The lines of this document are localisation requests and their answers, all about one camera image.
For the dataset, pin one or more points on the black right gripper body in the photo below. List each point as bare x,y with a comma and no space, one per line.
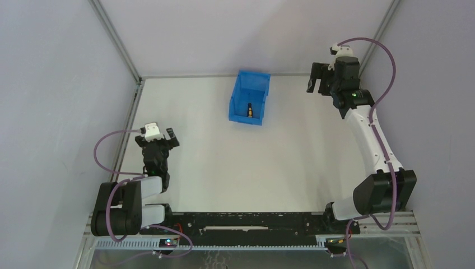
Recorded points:
323,75

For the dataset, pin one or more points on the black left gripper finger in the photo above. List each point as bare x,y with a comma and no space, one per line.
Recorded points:
140,140
172,141

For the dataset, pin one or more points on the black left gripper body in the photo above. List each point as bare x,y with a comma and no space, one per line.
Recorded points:
156,142

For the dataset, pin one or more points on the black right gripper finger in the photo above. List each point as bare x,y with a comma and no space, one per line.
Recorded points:
315,74
325,82

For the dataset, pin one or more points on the black yellow screwdriver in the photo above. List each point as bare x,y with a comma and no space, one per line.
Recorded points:
250,110

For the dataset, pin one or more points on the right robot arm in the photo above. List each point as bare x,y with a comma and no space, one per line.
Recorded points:
388,185

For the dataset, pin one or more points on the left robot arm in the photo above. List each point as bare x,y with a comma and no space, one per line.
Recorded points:
120,207

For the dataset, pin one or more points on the blue plastic bin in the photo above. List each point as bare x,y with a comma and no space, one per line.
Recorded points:
250,87

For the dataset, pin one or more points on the small electronics board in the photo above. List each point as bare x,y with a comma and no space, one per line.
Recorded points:
168,243

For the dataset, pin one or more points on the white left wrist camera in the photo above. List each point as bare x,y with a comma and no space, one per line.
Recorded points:
152,132

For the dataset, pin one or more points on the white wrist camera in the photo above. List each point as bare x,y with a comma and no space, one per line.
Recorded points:
152,132
339,51

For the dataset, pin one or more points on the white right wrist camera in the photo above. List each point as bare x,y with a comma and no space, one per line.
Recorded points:
339,51

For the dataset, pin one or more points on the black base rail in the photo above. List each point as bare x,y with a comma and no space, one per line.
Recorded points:
254,227

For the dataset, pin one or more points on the grey slotted cable duct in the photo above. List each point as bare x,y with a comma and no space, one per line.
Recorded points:
143,244

